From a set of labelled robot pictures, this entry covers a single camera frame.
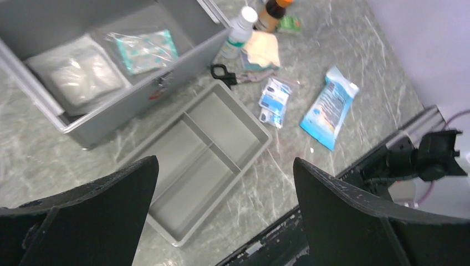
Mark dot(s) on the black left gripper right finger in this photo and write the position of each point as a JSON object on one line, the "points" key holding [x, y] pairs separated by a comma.
{"points": [[345, 225]]}

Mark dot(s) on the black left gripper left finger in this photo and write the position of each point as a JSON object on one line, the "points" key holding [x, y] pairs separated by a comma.
{"points": [[97, 223]]}

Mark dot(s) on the alcohol wipes zip bag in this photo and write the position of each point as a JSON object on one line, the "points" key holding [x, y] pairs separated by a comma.
{"points": [[274, 99]]}

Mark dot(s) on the white gauze packet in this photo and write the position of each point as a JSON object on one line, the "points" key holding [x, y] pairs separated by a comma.
{"points": [[80, 75]]}

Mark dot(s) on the teal patterned plaster bag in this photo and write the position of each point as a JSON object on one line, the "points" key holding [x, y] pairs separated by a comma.
{"points": [[145, 52]]}

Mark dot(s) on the white disinfectant bottle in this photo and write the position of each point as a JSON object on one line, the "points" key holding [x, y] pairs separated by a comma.
{"points": [[242, 30]]}

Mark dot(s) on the brown bottle orange cap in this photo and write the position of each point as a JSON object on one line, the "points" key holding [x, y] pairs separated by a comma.
{"points": [[270, 15]]}

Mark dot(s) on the grey metal medicine case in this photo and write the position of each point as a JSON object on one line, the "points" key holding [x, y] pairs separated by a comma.
{"points": [[29, 28]]}

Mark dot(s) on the blue white mask pack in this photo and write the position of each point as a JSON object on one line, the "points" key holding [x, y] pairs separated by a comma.
{"points": [[325, 117]]}

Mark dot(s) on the grey plastic divided tray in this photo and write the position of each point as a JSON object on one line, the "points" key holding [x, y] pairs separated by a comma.
{"points": [[203, 151]]}

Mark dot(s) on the green wind oil box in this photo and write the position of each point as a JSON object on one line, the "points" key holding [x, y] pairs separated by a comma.
{"points": [[289, 25]]}

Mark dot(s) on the black handled scissors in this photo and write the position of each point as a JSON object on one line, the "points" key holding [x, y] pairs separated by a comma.
{"points": [[220, 72]]}

